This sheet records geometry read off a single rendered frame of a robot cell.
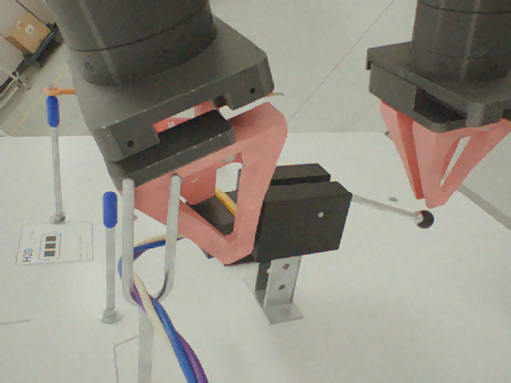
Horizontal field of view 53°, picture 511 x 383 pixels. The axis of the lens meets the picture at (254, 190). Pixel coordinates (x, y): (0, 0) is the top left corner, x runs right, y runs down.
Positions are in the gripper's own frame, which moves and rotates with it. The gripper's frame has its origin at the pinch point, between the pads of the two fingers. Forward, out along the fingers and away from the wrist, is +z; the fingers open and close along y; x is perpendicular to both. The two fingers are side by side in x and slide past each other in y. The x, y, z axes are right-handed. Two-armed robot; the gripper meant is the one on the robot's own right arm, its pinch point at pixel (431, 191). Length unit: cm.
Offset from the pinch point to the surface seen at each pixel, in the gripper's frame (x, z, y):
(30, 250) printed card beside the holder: -26.5, 2.6, -8.6
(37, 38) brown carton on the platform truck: -22, 172, -705
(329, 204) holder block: -9.7, -3.2, 2.3
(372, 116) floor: 92, 66, -130
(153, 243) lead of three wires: -19.7, -3.2, 1.5
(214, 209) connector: -15.9, -3.5, 0.4
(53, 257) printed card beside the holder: -25.1, 2.8, -7.5
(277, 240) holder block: -12.9, -1.7, 2.3
